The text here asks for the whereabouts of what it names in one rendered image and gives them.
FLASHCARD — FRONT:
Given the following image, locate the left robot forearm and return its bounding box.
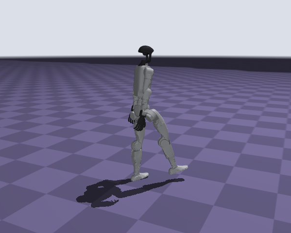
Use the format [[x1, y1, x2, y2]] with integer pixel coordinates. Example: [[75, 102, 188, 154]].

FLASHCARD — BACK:
[[133, 91, 139, 110]]

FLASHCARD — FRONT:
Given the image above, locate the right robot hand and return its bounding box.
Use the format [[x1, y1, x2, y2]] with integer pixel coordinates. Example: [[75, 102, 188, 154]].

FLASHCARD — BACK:
[[134, 110, 146, 131]]

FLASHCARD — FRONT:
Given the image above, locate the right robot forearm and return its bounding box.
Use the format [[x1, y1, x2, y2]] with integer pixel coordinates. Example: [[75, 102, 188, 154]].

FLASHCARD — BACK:
[[140, 89, 151, 116]]

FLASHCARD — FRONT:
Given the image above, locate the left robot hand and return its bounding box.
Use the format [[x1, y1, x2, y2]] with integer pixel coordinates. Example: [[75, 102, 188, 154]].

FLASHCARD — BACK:
[[128, 105, 135, 124]]

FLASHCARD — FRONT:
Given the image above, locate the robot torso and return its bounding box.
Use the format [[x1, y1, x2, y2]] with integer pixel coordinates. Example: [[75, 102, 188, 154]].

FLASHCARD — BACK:
[[134, 64, 153, 117]]

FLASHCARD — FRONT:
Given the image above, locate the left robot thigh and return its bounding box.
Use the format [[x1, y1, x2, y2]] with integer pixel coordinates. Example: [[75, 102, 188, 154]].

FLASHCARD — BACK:
[[130, 110, 145, 150]]

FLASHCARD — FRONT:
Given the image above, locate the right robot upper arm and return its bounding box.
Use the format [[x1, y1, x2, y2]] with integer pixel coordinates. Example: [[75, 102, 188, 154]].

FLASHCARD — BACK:
[[143, 67, 154, 93]]

